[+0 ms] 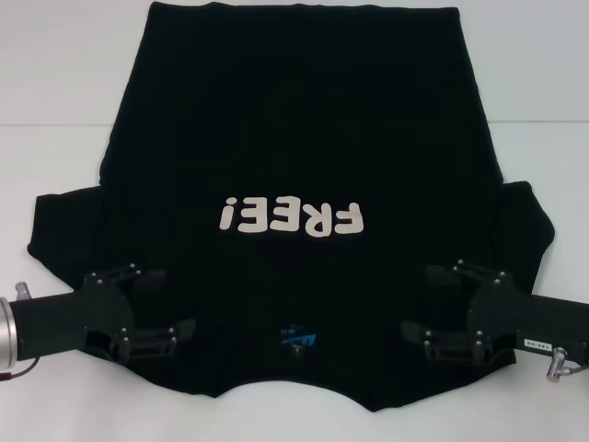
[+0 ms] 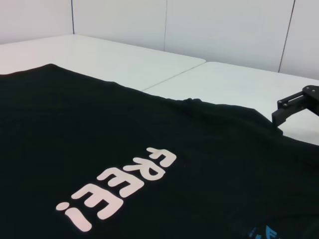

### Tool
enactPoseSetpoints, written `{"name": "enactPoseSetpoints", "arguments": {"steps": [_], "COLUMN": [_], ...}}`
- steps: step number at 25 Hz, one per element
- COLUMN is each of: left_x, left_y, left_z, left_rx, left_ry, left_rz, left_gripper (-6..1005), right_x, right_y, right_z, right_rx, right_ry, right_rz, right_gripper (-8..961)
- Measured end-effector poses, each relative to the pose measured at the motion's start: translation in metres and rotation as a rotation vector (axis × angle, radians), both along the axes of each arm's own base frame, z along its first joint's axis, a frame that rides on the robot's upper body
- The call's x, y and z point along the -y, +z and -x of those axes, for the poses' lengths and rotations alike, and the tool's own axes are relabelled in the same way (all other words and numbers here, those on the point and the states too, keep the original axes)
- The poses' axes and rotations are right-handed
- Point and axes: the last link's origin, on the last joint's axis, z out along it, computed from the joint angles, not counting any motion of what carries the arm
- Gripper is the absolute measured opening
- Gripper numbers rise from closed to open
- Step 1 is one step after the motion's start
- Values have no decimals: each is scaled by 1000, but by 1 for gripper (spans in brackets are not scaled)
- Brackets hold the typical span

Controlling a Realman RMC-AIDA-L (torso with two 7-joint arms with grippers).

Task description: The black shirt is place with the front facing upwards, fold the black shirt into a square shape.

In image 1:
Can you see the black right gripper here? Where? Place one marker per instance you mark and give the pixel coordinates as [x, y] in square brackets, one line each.
[506, 313]

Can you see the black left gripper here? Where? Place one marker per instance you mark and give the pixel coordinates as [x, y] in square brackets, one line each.
[92, 308]

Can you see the black shirt with FREE print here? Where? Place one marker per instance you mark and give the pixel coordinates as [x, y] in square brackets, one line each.
[294, 138]

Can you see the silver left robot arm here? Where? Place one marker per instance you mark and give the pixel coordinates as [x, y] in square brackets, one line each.
[5, 329]

